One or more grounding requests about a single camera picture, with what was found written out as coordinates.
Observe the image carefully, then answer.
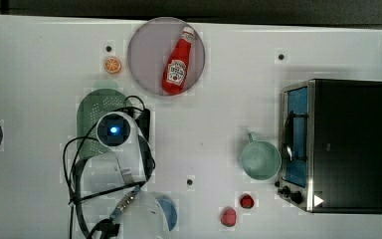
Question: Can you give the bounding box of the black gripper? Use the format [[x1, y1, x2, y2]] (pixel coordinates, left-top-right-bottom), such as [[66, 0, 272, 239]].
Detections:
[[135, 109, 151, 141]]

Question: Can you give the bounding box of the green perforated strainer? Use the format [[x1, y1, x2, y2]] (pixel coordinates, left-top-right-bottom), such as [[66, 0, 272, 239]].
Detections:
[[77, 89, 131, 159]]

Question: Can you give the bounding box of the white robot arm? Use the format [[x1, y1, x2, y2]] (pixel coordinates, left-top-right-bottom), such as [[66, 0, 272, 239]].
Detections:
[[75, 112, 171, 239]]

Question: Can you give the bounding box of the red ketchup bottle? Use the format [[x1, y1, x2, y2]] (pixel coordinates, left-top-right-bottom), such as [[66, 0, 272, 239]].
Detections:
[[162, 27, 194, 96]]

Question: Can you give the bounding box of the orange slice toy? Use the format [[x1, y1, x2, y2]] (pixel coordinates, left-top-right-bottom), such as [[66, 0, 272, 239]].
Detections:
[[103, 57, 122, 74]]

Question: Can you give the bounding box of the pale purple plate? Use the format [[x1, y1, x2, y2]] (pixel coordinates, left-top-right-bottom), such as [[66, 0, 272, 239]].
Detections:
[[127, 17, 205, 96]]

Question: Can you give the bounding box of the blue bowl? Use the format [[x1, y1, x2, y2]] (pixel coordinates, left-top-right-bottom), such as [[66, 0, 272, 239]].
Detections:
[[157, 196, 178, 231]]

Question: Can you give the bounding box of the green mug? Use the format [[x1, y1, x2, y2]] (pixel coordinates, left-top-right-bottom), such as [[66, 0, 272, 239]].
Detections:
[[240, 132, 282, 180]]

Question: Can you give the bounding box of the pink strawberry toy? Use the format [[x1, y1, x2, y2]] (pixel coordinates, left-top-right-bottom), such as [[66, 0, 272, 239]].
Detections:
[[220, 206, 237, 227]]

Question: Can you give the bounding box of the red strawberry toy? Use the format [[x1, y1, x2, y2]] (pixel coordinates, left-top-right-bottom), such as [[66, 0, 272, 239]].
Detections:
[[240, 194, 255, 209]]

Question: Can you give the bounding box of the black toaster oven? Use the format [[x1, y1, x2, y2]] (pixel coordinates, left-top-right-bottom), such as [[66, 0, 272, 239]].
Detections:
[[275, 79, 382, 214]]

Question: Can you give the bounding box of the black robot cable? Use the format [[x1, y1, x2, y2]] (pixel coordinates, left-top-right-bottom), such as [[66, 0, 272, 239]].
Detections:
[[62, 95, 157, 239]]

